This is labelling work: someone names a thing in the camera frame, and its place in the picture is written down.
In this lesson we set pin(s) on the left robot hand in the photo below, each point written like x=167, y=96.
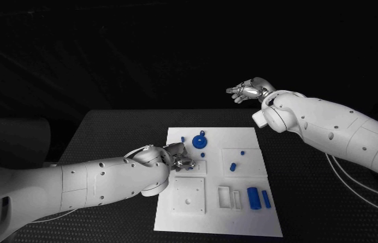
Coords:
x=179, y=159

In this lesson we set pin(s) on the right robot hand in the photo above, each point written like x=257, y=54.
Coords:
x=251, y=90

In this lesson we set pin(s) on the blue gear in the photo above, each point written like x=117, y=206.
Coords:
x=199, y=141

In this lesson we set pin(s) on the blue oblong plug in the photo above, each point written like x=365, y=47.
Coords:
x=232, y=166

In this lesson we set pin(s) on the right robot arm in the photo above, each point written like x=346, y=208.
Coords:
x=322, y=126

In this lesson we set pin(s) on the thin blue cylinder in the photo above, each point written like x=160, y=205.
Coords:
x=266, y=199

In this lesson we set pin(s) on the white task board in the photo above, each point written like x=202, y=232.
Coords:
x=217, y=182

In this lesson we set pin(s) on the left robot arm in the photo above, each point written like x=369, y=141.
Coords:
x=88, y=181

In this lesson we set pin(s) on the thick blue cylinder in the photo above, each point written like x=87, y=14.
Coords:
x=254, y=198

